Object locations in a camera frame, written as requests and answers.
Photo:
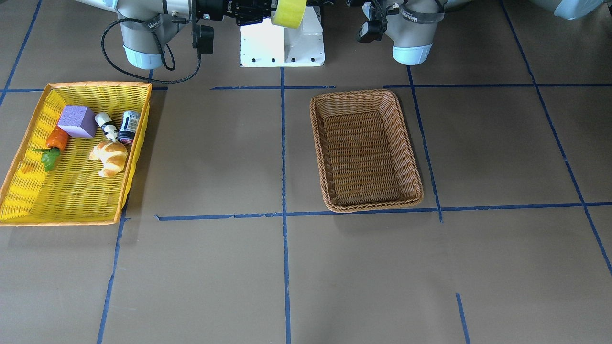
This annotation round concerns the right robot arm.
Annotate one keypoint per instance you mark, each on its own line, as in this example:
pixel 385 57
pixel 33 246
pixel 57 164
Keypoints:
pixel 147 26

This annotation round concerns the yellow tape roll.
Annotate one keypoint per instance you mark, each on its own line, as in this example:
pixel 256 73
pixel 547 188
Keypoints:
pixel 289 13

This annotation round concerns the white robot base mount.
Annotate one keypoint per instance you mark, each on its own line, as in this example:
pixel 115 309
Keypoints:
pixel 269 45

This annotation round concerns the toy croissant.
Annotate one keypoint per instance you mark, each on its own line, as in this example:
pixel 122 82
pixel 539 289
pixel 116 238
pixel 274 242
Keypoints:
pixel 113 156

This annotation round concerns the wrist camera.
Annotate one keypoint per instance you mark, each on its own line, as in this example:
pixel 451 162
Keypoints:
pixel 371 31
pixel 203 39

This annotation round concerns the purple foam cube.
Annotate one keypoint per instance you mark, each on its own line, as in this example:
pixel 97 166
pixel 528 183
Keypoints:
pixel 78 122

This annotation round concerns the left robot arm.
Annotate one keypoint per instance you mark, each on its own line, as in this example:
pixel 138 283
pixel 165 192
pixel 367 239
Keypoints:
pixel 411 24

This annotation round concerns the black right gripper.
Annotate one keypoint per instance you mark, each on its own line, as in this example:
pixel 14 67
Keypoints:
pixel 216 9

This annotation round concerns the panda figurine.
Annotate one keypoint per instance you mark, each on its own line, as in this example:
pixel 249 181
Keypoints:
pixel 107 125

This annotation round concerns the small dark jar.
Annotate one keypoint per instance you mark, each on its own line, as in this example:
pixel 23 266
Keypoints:
pixel 128 128

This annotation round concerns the toy carrot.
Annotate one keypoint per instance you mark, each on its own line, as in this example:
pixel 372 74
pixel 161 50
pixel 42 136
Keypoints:
pixel 55 144

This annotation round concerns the brown wicker basket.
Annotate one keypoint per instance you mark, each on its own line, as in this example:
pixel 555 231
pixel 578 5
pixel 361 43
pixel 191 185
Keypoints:
pixel 364 153

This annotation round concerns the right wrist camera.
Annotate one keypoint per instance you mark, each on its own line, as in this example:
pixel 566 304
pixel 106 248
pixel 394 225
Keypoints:
pixel 203 39

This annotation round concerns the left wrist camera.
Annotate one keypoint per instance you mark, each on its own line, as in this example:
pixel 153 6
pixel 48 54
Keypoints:
pixel 371 31

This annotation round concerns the yellow plastic woven basket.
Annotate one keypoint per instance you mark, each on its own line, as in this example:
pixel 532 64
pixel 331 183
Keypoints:
pixel 73 193

